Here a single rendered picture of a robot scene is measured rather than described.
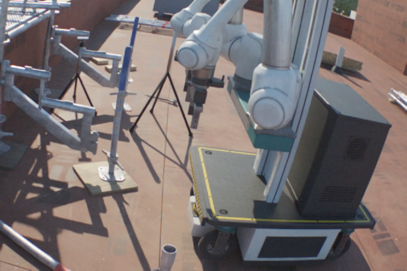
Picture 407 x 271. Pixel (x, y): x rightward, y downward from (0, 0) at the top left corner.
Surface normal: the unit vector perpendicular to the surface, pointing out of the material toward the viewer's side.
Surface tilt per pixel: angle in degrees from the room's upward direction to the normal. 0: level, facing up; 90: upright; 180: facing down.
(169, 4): 90
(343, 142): 90
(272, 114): 96
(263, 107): 99
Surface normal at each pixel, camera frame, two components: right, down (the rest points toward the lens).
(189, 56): -0.40, 0.42
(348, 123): 0.09, 0.40
